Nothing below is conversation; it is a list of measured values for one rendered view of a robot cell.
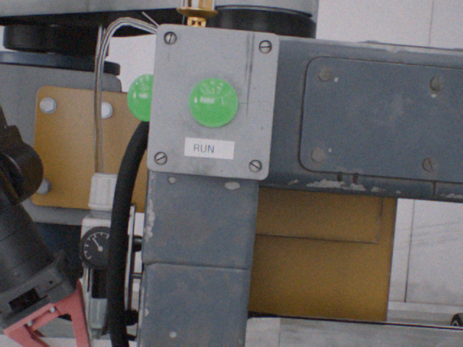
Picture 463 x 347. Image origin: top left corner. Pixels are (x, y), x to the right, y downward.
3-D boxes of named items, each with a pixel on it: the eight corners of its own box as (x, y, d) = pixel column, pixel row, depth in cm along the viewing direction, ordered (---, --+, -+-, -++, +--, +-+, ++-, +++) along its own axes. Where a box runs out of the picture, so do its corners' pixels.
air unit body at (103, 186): (70, 353, 84) (84, 173, 83) (75, 340, 88) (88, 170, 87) (122, 356, 84) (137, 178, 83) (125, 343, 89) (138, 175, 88)
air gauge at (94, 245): (77, 268, 83) (79, 225, 83) (79, 265, 85) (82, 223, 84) (119, 271, 83) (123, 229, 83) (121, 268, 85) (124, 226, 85)
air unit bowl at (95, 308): (77, 337, 85) (82, 267, 85) (80, 329, 88) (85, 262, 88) (111, 339, 85) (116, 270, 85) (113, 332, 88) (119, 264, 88)
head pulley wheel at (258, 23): (206, 38, 75) (209, 6, 74) (202, 47, 83) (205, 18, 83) (322, 48, 75) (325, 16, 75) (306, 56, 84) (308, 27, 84)
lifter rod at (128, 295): (114, 325, 91) (121, 236, 90) (115, 321, 93) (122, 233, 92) (137, 327, 91) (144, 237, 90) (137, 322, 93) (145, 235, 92)
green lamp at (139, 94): (124, 119, 59) (127, 71, 59) (126, 119, 62) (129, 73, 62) (166, 123, 60) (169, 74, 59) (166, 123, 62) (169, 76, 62)
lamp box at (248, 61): (145, 170, 59) (157, 22, 58) (147, 167, 63) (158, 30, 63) (268, 181, 59) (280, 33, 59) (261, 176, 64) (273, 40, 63)
